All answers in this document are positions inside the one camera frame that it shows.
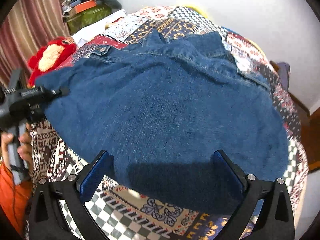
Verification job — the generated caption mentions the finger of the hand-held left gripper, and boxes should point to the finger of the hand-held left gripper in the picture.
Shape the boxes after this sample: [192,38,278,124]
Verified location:
[41,87,70,99]

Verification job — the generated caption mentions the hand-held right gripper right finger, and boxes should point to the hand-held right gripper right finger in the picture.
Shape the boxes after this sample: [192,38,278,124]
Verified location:
[211,149,295,240]

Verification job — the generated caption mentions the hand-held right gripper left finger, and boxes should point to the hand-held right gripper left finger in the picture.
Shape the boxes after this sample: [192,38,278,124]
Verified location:
[29,150,112,240]

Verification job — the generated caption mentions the blue denim jacket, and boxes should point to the blue denim jacket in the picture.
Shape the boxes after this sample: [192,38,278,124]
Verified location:
[35,29,292,215]

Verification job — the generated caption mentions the person's left hand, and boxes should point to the person's left hand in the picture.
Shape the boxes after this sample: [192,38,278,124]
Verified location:
[1,129,33,171]

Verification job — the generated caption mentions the red plush toy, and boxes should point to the red plush toy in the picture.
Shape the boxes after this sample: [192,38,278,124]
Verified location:
[27,37,77,88]

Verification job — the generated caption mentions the patchwork printed blanket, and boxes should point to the patchwork printed blanket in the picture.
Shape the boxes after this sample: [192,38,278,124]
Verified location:
[25,5,310,240]

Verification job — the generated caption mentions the striped curtain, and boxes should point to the striped curtain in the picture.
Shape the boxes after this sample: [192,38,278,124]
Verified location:
[0,0,72,87]

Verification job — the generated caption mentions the green box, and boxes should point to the green box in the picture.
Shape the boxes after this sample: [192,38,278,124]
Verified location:
[66,4,112,35]

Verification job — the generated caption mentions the person's orange clothing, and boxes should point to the person's orange clothing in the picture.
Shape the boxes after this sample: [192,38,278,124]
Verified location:
[0,160,33,240]

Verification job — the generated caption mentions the orange box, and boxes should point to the orange box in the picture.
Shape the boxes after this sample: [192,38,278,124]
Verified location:
[74,0,97,15]

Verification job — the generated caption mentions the purple backpack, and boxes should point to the purple backpack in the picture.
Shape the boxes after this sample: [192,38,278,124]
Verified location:
[277,62,292,93]

